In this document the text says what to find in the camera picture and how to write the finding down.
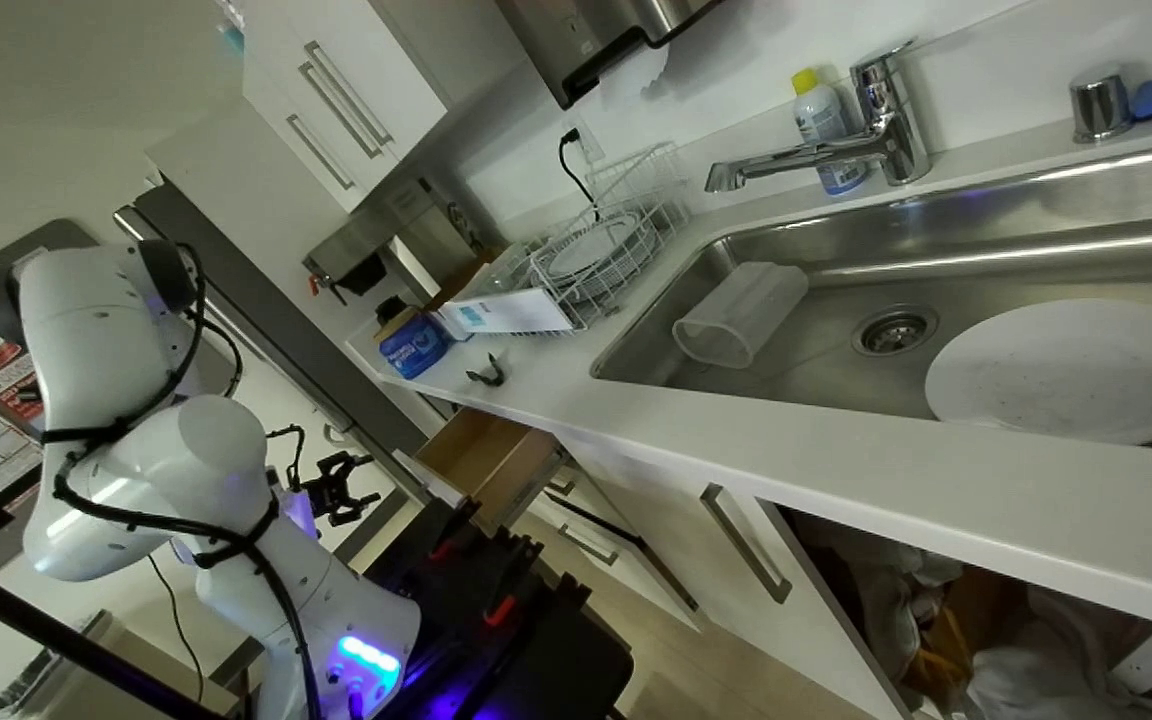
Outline white wall cabinet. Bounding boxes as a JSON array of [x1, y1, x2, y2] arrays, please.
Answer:
[[236, 0, 451, 215]]

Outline small metal cup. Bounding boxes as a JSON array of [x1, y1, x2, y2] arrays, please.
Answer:
[[1067, 68, 1136, 149]]

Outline translucent plastic cup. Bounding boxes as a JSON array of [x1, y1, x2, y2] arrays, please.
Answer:
[[667, 257, 816, 377]]

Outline open cardboard box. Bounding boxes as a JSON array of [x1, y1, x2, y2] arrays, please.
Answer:
[[429, 257, 510, 312]]

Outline blue Maxwell House coffee can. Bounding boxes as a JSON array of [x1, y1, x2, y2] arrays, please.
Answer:
[[376, 310, 460, 383]]

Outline chrome faucet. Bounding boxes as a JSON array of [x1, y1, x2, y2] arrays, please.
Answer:
[[701, 39, 941, 202]]

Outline white drawer with bar handle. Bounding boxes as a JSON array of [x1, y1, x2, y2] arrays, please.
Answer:
[[521, 457, 655, 551], [533, 494, 709, 633], [394, 405, 570, 539]]

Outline white plastic bag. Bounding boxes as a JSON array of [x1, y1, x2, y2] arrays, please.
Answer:
[[960, 586, 1152, 720]]

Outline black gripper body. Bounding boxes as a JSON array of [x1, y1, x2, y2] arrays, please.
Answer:
[[296, 457, 361, 524]]

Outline white cabinet door bar handle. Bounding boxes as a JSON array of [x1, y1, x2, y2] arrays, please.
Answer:
[[554, 431, 915, 720]]

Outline dish soap bottle yellow cap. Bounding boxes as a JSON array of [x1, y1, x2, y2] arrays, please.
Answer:
[[787, 64, 876, 202]]

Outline dark vertical frame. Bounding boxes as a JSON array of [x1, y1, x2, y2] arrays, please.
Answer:
[[126, 180, 444, 469]]

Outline white wall outlet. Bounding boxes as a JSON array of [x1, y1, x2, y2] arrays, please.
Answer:
[[554, 121, 595, 173]]

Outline steel coffee machine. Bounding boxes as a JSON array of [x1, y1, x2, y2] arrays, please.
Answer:
[[300, 173, 510, 305]]

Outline black tripod stand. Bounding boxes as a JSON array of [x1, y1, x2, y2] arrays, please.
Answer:
[[0, 472, 229, 720]]

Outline white wire dish rack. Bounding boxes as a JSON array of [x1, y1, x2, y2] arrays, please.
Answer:
[[510, 136, 695, 332]]

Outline steel paper towel dispenser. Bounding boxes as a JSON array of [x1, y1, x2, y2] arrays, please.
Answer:
[[492, 0, 728, 113]]

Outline black robot table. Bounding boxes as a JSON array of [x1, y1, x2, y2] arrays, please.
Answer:
[[361, 498, 639, 720]]

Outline black power cable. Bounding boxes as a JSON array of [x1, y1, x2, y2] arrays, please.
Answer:
[[554, 129, 607, 223]]

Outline long white box blue label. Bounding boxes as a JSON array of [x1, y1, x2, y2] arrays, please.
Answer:
[[434, 284, 580, 350]]

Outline white round plate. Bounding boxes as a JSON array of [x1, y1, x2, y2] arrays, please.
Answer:
[[919, 291, 1152, 447]]

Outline stainless steel sink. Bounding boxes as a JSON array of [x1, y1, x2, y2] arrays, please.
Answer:
[[587, 136, 1152, 454]]

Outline brown paper bag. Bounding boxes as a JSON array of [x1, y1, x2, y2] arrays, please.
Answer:
[[901, 571, 1010, 711]]

